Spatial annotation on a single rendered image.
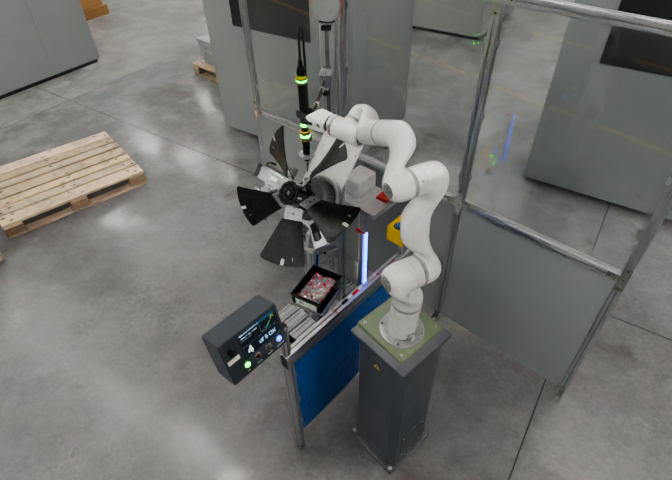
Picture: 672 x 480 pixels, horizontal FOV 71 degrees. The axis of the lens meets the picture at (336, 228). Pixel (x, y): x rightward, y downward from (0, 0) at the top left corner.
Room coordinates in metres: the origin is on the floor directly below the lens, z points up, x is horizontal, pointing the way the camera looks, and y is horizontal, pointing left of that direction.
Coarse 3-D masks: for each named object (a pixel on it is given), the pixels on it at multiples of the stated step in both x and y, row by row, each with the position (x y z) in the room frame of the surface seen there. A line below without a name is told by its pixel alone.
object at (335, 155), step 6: (336, 138) 2.03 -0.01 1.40; (330, 150) 1.97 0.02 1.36; (336, 150) 1.91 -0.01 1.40; (342, 150) 1.88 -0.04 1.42; (330, 156) 1.90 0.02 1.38; (336, 156) 1.86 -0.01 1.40; (342, 156) 1.84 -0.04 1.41; (324, 162) 1.88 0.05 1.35; (330, 162) 1.85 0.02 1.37; (336, 162) 1.82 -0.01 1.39; (318, 168) 1.87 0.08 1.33; (324, 168) 1.83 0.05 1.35; (312, 174) 1.86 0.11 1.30
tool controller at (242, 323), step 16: (256, 304) 1.12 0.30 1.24; (272, 304) 1.11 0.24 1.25; (224, 320) 1.06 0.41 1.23; (240, 320) 1.05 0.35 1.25; (256, 320) 1.04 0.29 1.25; (272, 320) 1.08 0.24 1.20; (208, 336) 0.99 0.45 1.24; (224, 336) 0.98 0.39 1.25; (240, 336) 0.98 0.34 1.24; (256, 336) 1.02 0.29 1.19; (272, 336) 1.05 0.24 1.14; (224, 352) 0.93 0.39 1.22; (240, 352) 0.96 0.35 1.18; (256, 352) 0.99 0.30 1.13; (272, 352) 1.02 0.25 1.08; (224, 368) 0.92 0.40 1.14; (240, 368) 0.93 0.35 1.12
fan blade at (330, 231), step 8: (320, 200) 1.80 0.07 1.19; (312, 208) 1.74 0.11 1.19; (320, 208) 1.74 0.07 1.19; (328, 208) 1.74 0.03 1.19; (336, 208) 1.73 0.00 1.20; (344, 208) 1.72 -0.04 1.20; (352, 208) 1.71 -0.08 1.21; (360, 208) 1.70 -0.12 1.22; (312, 216) 1.69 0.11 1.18; (320, 216) 1.69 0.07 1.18; (328, 216) 1.68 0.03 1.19; (336, 216) 1.67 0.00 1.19; (344, 216) 1.67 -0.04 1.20; (352, 216) 1.66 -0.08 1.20; (320, 224) 1.64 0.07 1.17; (328, 224) 1.64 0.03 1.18; (336, 224) 1.63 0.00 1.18; (328, 232) 1.60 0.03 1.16; (336, 232) 1.59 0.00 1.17; (328, 240) 1.56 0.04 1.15
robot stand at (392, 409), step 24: (360, 336) 1.19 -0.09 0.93; (360, 360) 1.20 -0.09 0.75; (384, 360) 1.07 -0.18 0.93; (408, 360) 1.07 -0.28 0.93; (432, 360) 1.14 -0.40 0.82; (360, 384) 1.19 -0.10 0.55; (384, 384) 1.08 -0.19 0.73; (408, 384) 1.04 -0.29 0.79; (432, 384) 1.17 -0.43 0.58; (360, 408) 1.19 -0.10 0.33; (384, 408) 1.07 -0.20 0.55; (408, 408) 1.06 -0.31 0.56; (360, 432) 1.19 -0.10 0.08; (384, 432) 1.06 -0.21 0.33; (408, 432) 1.08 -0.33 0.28; (384, 456) 1.05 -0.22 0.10
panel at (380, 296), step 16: (368, 304) 1.56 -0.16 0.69; (352, 320) 1.47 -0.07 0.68; (336, 336) 1.39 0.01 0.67; (352, 336) 1.47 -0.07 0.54; (320, 352) 1.30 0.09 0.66; (336, 352) 1.38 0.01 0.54; (352, 352) 1.47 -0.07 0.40; (304, 368) 1.22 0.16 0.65; (320, 368) 1.30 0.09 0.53; (336, 368) 1.38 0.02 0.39; (352, 368) 1.47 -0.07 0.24; (304, 384) 1.22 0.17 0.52; (320, 384) 1.29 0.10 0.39; (336, 384) 1.38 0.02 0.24; (304, 400) 1.21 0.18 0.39; (320, 400) 1.29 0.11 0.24; (304, 416) 1.20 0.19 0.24
